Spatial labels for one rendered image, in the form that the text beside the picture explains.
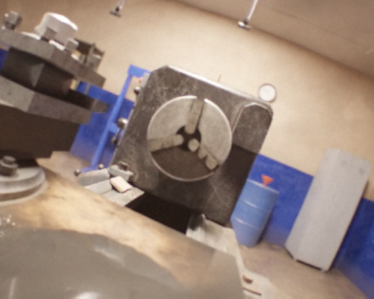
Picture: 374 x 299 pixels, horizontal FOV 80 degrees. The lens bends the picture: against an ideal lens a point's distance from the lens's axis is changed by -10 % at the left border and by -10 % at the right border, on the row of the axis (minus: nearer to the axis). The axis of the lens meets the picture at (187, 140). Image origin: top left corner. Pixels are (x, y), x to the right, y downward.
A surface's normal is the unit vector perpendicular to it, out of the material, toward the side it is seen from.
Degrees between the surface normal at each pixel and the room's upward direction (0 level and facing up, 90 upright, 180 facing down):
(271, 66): 90
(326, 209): 90
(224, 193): 90
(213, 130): 90
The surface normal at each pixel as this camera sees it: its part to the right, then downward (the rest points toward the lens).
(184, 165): -0.09, -0.04
